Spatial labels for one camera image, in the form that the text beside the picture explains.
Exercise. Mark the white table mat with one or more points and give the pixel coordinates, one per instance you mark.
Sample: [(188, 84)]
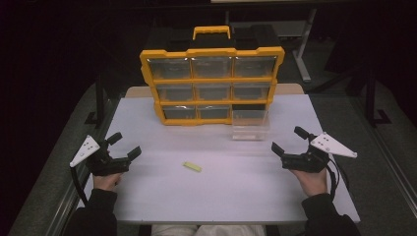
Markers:
[(213, 193)]

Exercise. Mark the yellow drawer organizer case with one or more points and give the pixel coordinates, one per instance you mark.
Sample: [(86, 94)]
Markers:
[(211, 78)]

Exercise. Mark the person's right hand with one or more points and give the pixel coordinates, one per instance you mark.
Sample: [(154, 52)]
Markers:
[(311, 183)]

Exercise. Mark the small yellow-green eraser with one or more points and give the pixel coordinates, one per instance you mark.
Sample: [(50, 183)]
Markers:
[(192, 166)]

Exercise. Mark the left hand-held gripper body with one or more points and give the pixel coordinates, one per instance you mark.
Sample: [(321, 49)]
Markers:
[(105, 164)]

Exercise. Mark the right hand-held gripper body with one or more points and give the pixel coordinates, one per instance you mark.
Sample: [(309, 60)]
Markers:
[(311, 160)]

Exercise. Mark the black metal stand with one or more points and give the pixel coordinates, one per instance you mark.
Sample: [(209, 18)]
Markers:
[(100, 101), (373, 101)]

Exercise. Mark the person's left hand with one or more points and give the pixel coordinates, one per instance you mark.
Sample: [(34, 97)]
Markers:
[(106, 182)]

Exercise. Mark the person's legs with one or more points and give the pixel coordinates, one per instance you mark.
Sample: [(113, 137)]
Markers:
[(209, 230)]

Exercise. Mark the white metal desk leg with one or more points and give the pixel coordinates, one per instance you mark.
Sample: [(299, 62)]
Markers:
[(303, 49)]

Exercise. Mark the clear plastic drawer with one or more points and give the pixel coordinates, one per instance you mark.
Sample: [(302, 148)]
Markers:
[(250, 126)]

